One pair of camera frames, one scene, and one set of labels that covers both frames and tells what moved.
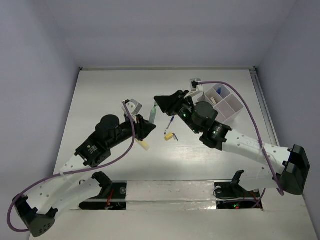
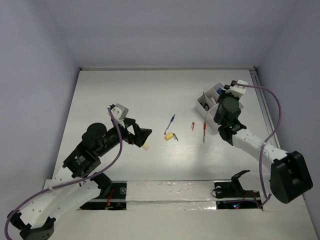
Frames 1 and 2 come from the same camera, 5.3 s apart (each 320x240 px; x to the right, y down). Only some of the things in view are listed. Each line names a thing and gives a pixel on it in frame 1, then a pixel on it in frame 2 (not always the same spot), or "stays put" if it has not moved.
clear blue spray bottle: x=219 y=90 stays put
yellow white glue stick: x=143 y=144 stays put
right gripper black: x=170 y=103 -> x=224 y=94
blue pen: x=171 y=120 stays put
